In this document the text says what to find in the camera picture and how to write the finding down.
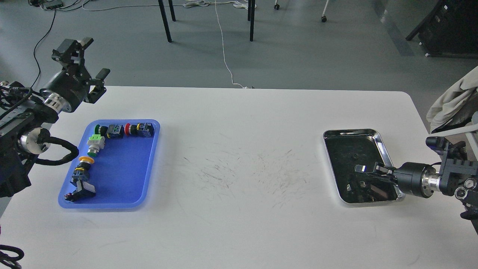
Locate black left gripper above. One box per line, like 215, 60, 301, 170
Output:
40, 37, 111, 114

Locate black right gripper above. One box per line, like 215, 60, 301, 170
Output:
354, 162, 441, 198

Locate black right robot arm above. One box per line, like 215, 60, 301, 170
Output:
355, 136, 478, 221

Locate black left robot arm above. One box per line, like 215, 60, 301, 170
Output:
0, 37, 110, 197

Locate silver metal tray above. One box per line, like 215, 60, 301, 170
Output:
323, 129, 405, 207

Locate blue plastic tray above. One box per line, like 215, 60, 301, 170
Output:
58, 119, 161, 210

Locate green white indicator button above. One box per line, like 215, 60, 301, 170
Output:
87, 134, 105, 157

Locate red emergency stop button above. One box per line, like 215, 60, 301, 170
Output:
124, 123, 138, 136

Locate beige cloth on chair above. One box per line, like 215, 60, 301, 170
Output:
426, 67, 478, 133

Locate yellow mushroom push button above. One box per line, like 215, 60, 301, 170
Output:
70, 156, 94, 186

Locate black cabinet on floor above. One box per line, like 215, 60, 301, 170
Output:
405, 0, 478, 59

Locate black table legs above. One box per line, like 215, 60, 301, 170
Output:
157, 0, 256, 43

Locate black cable on floor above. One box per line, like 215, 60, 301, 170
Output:
30, 0, 90, 88

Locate green push button switch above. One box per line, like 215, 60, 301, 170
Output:
93, 124, 125, 139

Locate white cable on floor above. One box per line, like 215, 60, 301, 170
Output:
181, 0, 257, 89

